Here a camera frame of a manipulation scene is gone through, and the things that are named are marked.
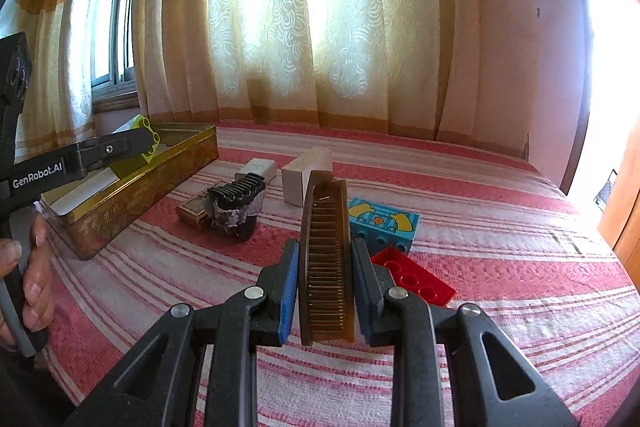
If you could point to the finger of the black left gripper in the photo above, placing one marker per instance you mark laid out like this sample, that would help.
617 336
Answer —
102 151

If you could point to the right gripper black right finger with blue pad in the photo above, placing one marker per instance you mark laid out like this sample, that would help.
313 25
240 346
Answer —
491 381

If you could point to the window frame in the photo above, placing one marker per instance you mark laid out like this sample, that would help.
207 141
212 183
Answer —
113 80

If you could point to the white charger plug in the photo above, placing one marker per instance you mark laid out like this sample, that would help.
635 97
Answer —
266 168

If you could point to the person's left hand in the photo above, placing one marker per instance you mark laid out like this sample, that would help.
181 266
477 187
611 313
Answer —
37 283

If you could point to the brown plastic comb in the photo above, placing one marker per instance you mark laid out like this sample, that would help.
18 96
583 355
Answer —
326 299

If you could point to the red toy brick plate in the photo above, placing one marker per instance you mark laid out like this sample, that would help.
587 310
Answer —
408 274

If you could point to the blue printed toy brick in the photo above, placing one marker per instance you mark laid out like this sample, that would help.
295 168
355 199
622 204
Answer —
381 226

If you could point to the white cardboard box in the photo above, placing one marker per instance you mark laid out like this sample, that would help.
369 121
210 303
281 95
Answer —
295 176

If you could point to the rose gold rectangular case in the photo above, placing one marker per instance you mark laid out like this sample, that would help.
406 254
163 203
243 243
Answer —
192 212

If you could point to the wooden door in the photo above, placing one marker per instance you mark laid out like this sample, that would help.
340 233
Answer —
619 225

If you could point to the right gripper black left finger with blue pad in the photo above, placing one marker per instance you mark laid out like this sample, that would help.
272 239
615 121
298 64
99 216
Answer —
187 350

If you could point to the gold metal tin box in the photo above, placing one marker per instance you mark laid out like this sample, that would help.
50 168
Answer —
87 215

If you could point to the black hair claw clip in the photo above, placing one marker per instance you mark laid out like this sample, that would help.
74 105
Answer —
233 207

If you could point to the yellow-green toy brick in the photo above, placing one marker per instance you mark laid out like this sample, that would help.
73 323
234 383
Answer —
142 140

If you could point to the cream patterned curtain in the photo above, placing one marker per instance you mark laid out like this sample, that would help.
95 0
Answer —
416 68

